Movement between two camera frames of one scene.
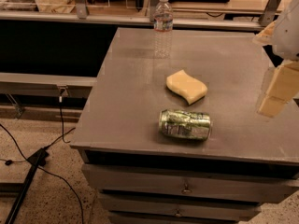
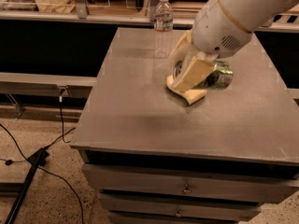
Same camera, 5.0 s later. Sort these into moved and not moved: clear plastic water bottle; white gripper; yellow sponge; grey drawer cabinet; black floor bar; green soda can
Moved: white gripper; green soda can
Not moved: clear plastic water bottle; grey drawer cabinet; black floor bar; yellow sponge
